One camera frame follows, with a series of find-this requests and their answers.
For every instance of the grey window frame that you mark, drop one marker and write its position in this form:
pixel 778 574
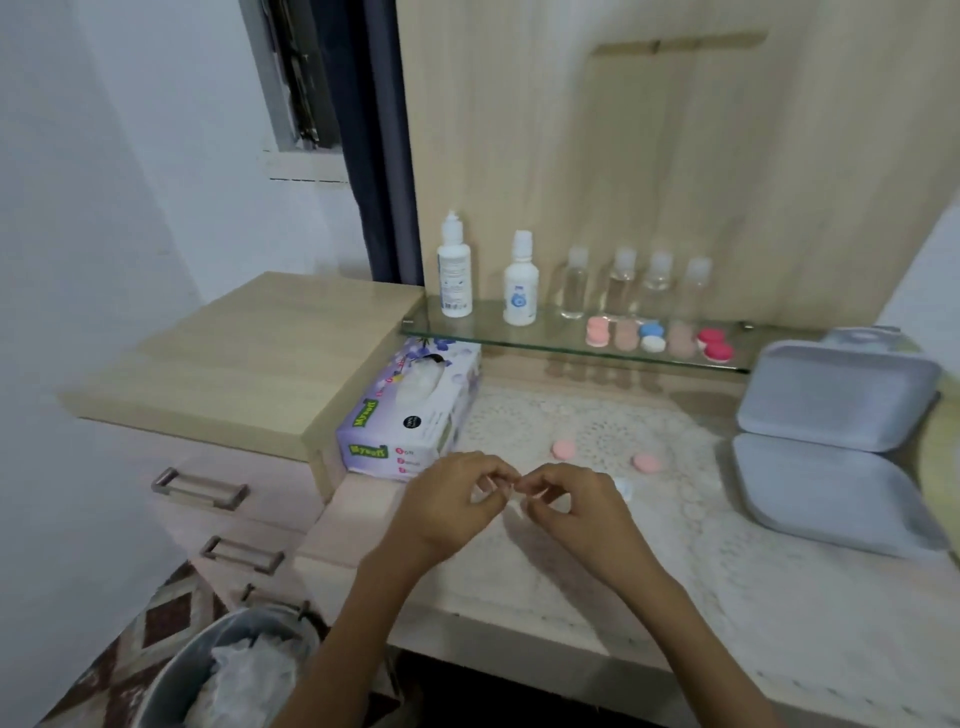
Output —
pixel 289 75

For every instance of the light wood drawer cabinet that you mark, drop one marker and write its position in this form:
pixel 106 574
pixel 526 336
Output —
pixel 240 352

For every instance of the white lace table mat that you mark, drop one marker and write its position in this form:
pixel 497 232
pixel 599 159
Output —
pixel 750 600

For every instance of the pink and peach lens case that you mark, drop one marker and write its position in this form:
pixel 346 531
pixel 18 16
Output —
pixel 597 332

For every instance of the purple floral tissue box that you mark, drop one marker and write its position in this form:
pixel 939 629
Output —
pixel 409 416

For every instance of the pale yellow plastic basin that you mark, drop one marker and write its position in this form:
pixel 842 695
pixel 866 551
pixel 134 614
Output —
pixel 943 457

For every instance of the red and pink lens case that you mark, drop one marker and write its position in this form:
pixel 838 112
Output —
pixel 718 346

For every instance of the grey plastic tray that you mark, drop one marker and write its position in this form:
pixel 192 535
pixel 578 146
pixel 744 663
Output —
pixel 832 491
pixel 836 394

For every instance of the person's left thumb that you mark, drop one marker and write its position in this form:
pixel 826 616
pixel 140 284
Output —
pixel 491 493

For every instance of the brown patterned rug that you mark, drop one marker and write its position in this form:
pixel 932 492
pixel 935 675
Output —
pixel 127 645

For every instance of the person's right thumb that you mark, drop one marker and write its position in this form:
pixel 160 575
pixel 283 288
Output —
pixel 537 502

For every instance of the person's left hand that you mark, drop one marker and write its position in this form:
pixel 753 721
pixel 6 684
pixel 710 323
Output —
pixel 442 517

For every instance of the tall white solution bottle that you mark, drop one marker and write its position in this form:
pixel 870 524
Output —
pixel 454 270

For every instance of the beige lens case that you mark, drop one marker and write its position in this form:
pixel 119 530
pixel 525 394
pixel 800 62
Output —
pixel 624 336
pixel 681 340

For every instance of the pink lens case cap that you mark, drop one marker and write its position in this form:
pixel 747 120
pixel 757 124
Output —
pixel 564 449
pixel 646 463

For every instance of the person's right hand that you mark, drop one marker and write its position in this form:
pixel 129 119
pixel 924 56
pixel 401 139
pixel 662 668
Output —
pixel 592 532

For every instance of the clear plastic bottle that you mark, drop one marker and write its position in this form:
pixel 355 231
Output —
pixel 658 277
pixel 697 289
pixel 622 281
pixel 574 289

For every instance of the light wood back panel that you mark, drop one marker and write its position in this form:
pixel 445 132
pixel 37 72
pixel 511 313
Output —
pixel 675 150

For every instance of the person's right forearm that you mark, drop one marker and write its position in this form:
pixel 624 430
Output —
pixel 690 652

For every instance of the person's left forearm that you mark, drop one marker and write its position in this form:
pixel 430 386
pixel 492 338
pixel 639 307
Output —
pixel 352 637

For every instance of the grey lidded container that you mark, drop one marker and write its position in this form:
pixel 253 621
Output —
pixel 862 335

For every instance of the crumpled white tissue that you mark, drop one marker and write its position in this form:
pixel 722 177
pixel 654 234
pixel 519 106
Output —
pixel 247 679

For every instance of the grey waste bin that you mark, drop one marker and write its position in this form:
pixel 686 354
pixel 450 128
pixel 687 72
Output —
pixel 176 675

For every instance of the dark blue curtain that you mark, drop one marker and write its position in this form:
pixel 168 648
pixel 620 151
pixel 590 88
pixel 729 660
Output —
pixel 379 135

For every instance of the white bottle with blue label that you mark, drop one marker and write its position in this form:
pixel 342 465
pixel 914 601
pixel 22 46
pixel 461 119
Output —
pixel 521 289

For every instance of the glass shelf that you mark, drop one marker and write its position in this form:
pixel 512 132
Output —
pixel 510 336

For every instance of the blue and white lens case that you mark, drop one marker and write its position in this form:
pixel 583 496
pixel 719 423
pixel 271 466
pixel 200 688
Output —
pixel 653 337

